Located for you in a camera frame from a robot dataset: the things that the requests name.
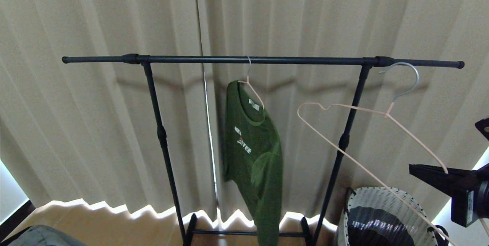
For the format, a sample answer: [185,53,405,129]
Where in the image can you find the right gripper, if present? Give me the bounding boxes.
[451,178,489,228]

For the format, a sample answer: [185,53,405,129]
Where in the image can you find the pink clothes hanger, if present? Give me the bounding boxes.
[237,56,265,110]
[297,61,461,246]

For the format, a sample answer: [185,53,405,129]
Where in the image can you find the green long-sleeved shirt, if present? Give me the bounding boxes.
[223,81,284,246]

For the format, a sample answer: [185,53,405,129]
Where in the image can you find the pale grey shorts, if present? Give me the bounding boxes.
[7,225,86,246]

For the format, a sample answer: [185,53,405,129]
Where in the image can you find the white laundry basket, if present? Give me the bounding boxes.
[335,186,450,246]

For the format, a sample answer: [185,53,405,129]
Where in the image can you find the black clothes rack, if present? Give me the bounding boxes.
[62,53,465,246]

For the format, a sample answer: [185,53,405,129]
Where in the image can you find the beige curtain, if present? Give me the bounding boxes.
[0,0,489,235]

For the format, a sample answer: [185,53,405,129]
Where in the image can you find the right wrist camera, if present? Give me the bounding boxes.
[475,118,489,142]

